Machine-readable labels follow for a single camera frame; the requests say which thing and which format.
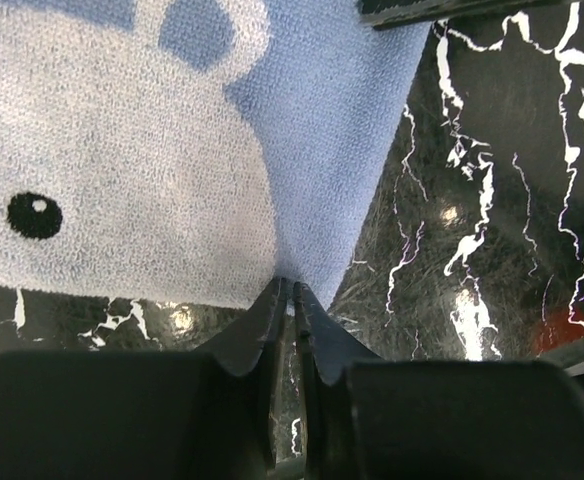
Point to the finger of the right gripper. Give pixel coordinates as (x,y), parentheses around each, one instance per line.
(384,14)

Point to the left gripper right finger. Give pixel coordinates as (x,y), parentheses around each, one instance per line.
(368,418)

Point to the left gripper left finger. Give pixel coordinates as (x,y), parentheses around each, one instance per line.
(202,414)

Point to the light blue towel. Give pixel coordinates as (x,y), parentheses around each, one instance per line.
(191,151)

